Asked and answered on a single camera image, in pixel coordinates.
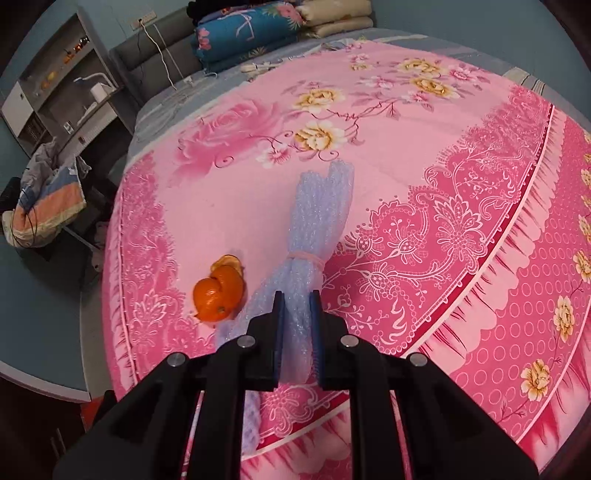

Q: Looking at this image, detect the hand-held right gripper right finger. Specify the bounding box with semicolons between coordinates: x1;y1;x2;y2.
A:
308;290;539;480

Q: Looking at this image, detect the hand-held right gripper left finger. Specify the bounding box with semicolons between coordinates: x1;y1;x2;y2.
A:
52;291;284;480

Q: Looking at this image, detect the purple foam net bundle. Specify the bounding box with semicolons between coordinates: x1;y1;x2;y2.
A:
215;161;356;457

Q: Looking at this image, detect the orange plastic bag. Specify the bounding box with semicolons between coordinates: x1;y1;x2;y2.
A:
191;254;245;324

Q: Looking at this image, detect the pink floral blanket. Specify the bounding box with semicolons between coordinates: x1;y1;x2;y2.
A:
102;39;591;480

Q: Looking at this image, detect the black chair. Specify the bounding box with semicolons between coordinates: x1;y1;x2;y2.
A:
0;185;116;259

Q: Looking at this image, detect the striped cloth pile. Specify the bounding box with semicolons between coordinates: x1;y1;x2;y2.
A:
2;138;90;250

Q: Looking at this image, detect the small patterned cloth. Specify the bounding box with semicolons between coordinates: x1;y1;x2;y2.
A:
240;60;278;79

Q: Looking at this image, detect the blue floral folded quilt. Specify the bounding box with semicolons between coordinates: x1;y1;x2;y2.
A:
191;4;308;75

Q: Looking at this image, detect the white desk lamp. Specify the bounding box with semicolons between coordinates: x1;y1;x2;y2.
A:
74;71;116;100

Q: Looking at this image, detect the grey padded headboard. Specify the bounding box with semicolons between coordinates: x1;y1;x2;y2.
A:
109;7;204;109

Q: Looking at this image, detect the beige folded quilt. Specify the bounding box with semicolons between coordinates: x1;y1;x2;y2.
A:
295;0;375;40

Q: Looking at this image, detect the black clothing pile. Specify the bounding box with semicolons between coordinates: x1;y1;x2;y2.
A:
187;0;218;24

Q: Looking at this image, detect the white shelf desk unit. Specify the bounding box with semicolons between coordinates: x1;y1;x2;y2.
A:
0;10;139;158

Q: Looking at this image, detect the white charging cable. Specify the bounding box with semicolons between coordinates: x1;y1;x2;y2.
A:
141;21;199;90

